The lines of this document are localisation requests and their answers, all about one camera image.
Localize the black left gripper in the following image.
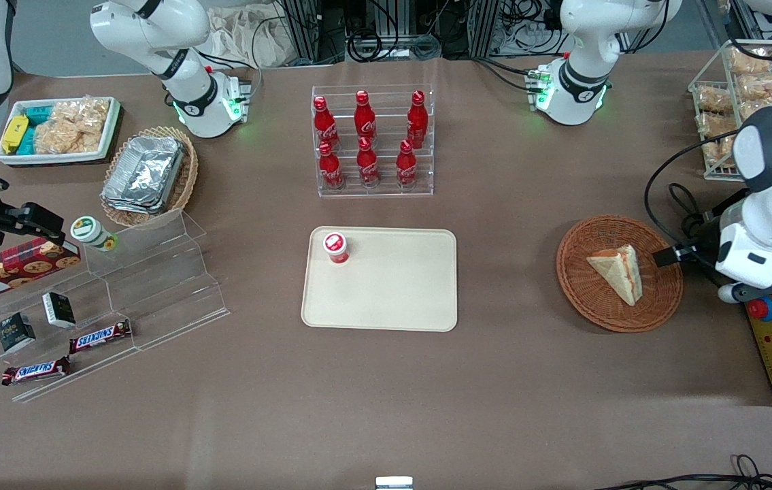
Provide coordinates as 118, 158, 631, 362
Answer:
653, 218, 724, 267

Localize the triangular sandwich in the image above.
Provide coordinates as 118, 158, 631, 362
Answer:
586, 244, 644, 307

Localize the round brown wicker basket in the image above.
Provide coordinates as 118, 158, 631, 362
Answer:
556, 215, 684, 333

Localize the oval light wicker basket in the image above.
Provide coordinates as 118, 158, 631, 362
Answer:
99, 125, 200, 229

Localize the beige plastic tray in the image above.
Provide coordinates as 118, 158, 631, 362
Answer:
301, 226, 458, 333

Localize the green lidded cup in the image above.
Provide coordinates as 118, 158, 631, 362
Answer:
70, 216, 120, 252

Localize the red tartan cookie box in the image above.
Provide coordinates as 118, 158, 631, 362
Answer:
0, 238, 82, 304

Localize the small black carton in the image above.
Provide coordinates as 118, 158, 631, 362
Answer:
0, 312, 37, 354
41, 291, 78, 329

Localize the yellow snack packet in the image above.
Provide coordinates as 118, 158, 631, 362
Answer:
1, 114, 30, 154

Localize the clear bag of crackers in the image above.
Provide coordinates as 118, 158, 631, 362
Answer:
34, 97, 112, 155

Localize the aluminium foil container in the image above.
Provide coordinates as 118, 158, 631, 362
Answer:
101, 135, 186, 216

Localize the white rectangular snack bin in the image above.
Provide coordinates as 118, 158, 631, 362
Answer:
0, 96, 122, 167

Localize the clear bag of pastry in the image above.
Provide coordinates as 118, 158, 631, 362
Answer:
697, 112, 740, 140
704, 135, 740, 168
695, 86, 734, 114
738, 73, 772, 103
728, 46, 772, 74

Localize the brown chocolate bar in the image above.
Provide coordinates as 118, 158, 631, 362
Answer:
1, 356, 72, 387
69, 319, 133, 355

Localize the clear acrylic stepped shelf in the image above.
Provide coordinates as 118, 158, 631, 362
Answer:
0, 209, 231, 404

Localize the beige cloth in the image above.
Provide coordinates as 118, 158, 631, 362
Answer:
203, 3, 295, 69

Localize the red cola bottle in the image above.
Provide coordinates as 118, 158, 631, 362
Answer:
354, 90, 377, 141
356, 136, 380, 189
406, 90, 429, 150
396, 140, 418, 189
318, 141, 345, 191
313, 96, 341, 151

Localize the red lidded cup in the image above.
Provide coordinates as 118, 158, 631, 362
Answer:
322, 232, 350, 266

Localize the clear acrylic bottle rack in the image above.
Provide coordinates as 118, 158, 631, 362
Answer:
311, 84, 435, 199

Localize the black power cable with plug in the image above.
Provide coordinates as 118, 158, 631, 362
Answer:
667, 182, 707, 238

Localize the white wire rack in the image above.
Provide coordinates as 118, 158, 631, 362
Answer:
688, 39, 772, 182

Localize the black floor cable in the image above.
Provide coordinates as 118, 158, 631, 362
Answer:
592, 453, 772, 490

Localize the aluminium frame with cables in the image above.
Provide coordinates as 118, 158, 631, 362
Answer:
280, 0, 563, 63

